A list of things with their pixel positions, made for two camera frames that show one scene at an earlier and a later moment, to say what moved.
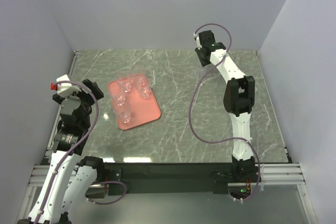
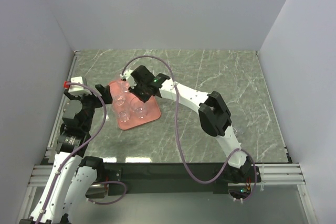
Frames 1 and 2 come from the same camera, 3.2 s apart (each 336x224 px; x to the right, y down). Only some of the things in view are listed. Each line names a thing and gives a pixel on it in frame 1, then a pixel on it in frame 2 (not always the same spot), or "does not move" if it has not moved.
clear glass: x=125 y=84 does not move
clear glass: x=124 y=112 does not move
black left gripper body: x=87 y=101 does not move
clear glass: x=199 y=72 -> x=139 y=107
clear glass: x=119 y=99 does not move
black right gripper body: x=203 y=61 -> x=138 y=91
